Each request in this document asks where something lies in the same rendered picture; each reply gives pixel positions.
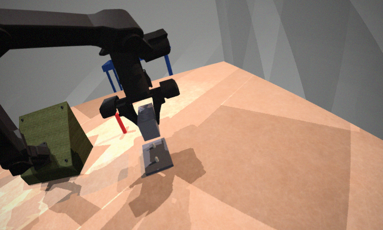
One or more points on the red peg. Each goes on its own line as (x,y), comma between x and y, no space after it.
(120,123)

